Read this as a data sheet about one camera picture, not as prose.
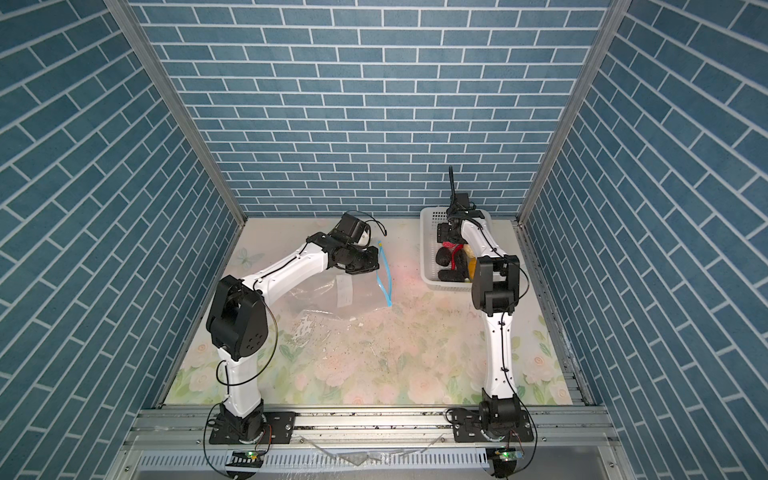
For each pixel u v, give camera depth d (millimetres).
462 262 1031
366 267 820
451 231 963
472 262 1014
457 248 1085
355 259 772
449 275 992
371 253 819
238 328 501
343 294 963
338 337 897
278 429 735
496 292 652
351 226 732
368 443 724
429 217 1120
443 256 1046
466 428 736
